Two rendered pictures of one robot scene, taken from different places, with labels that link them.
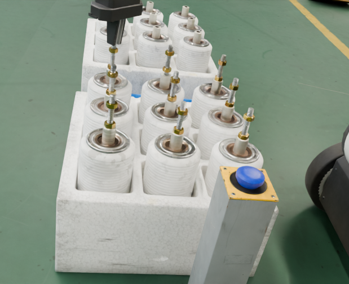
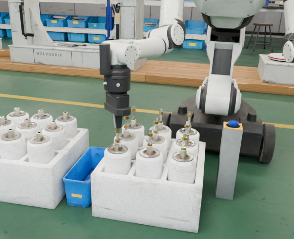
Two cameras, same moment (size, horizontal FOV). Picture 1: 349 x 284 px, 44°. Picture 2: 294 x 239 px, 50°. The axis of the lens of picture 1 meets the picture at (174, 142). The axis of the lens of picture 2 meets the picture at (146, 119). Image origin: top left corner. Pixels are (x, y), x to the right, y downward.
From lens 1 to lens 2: 1.12 m
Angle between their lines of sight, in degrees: 60
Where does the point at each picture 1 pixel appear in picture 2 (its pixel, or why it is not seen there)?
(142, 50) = (57, 139)
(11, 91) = not seen: outside the picture
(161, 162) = (195, 149)
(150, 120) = (160, 146)
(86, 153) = (191, 164)
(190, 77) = (81, 137)
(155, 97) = (135, 141)
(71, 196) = (199, 185)
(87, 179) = (191, 177)
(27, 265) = not seen: outside the picture
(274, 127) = (94, 142)
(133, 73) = (66, 154)
